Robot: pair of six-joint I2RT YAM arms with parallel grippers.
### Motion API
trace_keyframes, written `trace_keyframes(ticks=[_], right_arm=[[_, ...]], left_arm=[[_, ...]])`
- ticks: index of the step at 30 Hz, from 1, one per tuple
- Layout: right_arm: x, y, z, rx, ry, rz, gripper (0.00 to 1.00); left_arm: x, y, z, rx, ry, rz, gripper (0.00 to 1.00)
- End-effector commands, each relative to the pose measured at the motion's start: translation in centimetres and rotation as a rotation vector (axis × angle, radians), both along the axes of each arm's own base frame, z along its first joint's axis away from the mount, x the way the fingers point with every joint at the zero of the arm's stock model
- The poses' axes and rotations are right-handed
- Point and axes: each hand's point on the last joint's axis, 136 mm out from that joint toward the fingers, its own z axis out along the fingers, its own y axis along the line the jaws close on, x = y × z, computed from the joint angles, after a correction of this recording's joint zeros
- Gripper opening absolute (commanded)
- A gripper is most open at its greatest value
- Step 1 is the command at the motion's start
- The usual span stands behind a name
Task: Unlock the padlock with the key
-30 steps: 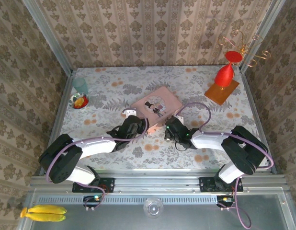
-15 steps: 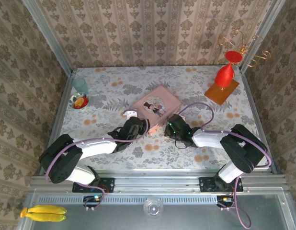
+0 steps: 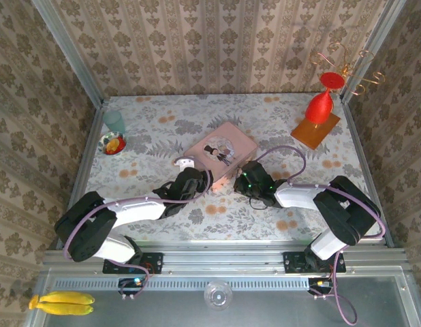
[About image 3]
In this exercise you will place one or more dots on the pink printed box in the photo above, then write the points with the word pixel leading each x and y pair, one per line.
pixel 224 146

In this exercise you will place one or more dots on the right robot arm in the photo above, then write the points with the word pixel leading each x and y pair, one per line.
pixel 295 195

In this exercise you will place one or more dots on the floral patterned table mat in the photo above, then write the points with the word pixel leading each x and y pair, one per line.
pixel 156 119

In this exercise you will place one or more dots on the red toy fruit piece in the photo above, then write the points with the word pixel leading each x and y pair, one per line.
pixel 121 142

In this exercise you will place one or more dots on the orange square base board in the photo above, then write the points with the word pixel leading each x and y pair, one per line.
pixel 321 133

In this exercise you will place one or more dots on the yellow toy fruit piece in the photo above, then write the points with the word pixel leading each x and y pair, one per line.
pixel 112 146

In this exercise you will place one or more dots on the small floral bowl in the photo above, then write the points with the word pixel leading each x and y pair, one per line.
pixel 103 143

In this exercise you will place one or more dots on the teal plastic cup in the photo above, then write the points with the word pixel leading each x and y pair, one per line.
pixel 112 121

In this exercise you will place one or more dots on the red wine glass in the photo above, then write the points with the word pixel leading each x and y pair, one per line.
pixel 319 107

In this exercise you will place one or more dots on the small black circuit board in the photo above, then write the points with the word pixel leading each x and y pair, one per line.
pixel 132 283
pixel 319 283

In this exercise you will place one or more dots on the clear drinking glass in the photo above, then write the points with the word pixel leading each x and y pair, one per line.
pixel 218 294

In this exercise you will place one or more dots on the yellow toy banana bunch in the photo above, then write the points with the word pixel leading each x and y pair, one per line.
pixel 65 302

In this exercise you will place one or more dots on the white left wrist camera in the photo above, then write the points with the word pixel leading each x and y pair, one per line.
pixel 185 162

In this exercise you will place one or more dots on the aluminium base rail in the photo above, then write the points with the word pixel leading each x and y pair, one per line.
pixel 224 259

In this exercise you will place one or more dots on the aluminium side rail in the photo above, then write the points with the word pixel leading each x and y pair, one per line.
pixel 363 143
pixel 86 153

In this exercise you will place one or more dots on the aluminium frame post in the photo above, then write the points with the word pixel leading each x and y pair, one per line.
pixel 67 51
pixel 370 51

